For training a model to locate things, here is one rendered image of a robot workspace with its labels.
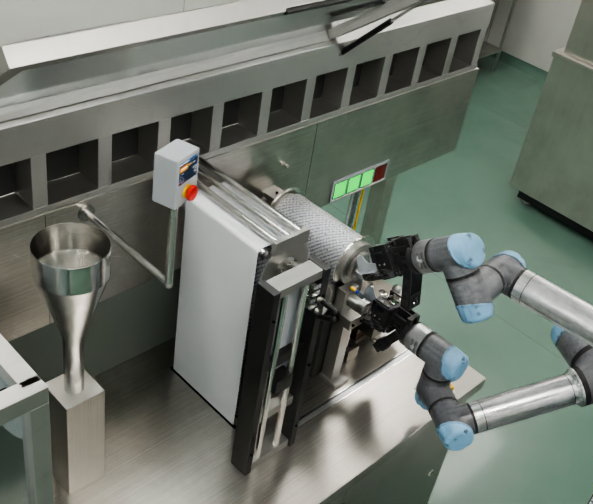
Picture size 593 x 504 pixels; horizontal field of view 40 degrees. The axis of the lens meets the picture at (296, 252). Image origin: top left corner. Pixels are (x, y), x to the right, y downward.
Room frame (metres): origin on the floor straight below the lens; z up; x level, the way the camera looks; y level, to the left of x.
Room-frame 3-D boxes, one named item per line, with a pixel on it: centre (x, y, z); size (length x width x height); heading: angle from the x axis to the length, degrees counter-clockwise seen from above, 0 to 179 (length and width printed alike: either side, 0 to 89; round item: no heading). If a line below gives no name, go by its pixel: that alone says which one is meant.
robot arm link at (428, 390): (1.49, -0.40, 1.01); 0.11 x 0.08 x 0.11; 18
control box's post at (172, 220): (1.24, 0.23, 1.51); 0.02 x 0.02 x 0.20
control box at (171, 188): (1.24, 0.23, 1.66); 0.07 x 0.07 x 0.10; 68
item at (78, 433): (1.15, 0.40, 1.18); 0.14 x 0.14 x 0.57
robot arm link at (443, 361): (1.51, -0.40, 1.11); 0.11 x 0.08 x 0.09; 50
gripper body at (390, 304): (1.61, -0.27, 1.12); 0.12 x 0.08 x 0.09; 50
